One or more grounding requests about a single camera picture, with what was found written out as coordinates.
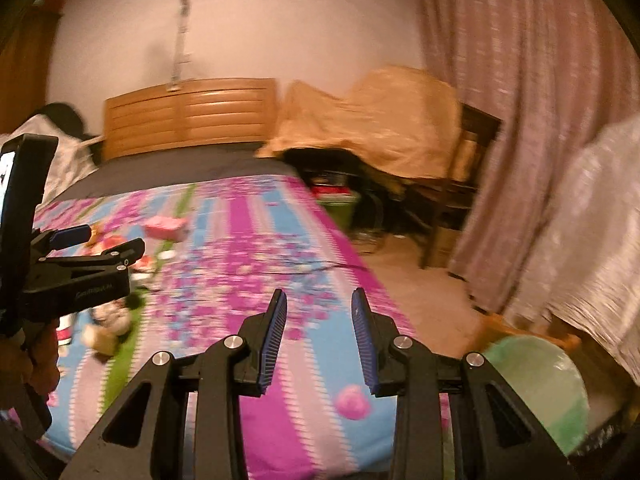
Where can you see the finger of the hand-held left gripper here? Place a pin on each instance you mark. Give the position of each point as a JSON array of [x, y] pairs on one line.
[[100, 257], [70, 236]]

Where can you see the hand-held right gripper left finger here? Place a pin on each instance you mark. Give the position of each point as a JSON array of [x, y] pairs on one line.
[[274, 340]]

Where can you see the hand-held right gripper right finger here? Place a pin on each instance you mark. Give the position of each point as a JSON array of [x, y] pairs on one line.
[[362, 340]]

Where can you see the pink carton box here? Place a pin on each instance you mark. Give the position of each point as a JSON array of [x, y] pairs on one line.
[[165, 227]]

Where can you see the person's left hand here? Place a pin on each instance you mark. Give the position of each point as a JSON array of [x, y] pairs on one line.
[[45, 360]]

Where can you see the red white wrapper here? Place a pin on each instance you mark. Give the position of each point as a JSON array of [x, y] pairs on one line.
[[145, 263]]

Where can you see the white crumpled paper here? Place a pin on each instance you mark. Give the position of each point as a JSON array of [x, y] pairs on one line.
[[112, 315]]

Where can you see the white satin cloth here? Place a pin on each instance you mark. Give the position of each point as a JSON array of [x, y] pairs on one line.
[[70, 160], [600, 235]]

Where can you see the small yellow toy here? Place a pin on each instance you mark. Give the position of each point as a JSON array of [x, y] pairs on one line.
[[97, 340]]

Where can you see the red white small carton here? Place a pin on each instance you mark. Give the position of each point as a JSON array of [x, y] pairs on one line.
[[65, 332]]

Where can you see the floral striped bedsheet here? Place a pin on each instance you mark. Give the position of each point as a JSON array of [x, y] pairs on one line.
[[240, 240]]

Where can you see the dark grey mattress cover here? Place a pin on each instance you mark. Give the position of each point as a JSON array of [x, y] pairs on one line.
[[175, 172]]

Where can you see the black cloth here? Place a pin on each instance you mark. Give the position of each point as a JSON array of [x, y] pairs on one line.
[[65, 115]]

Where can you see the green plastic bin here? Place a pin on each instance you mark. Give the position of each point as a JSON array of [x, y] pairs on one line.
[[340, 210]]

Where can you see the red box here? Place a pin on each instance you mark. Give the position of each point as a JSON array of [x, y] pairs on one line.
[[330, 191]]

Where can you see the brown wooden wardrobe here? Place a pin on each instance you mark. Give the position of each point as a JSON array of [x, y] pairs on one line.
[[25, 70]]

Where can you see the wooden headboard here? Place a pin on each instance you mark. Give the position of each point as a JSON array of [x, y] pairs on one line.
[[200, 115]]

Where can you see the tan cloth cover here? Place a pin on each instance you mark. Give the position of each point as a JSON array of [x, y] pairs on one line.
[[375, 120]]

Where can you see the dark wooden chair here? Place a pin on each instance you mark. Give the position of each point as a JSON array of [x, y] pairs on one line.
[[480, 130]]

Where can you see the pink patterned curtain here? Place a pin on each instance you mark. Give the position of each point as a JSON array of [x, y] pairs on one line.
[[525, 85]]

